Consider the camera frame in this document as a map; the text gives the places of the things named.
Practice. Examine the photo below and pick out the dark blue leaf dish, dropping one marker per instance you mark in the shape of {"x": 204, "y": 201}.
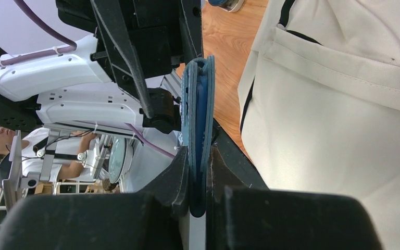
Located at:
{"x": 228, "y": 5}

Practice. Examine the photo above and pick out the small blue wallet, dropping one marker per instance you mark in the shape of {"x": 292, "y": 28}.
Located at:
{"x": 197, "y": 117}

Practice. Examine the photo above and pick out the seated person white shirt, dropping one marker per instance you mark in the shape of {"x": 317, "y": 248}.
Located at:
{"x": 62, "y": 169}

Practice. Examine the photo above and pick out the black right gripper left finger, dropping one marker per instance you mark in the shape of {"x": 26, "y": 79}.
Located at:
{"x": 147, "y": 219}

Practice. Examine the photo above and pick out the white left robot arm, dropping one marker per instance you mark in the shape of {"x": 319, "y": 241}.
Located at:
{"x": 101, "y": 78}

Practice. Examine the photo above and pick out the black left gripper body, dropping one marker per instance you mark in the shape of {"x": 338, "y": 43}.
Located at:
{"x": 153, "y": 49}

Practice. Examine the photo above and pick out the beige canvas backpack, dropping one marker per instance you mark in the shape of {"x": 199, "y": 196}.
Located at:
{"x": 320, "y": 103}

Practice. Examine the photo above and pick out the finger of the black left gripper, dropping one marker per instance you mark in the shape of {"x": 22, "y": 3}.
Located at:
{"x": 190, "y": 19}
{"x": 116, "y": 39}

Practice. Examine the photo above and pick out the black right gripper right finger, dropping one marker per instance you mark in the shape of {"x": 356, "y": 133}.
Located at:
{"x": 242, "y": 213}

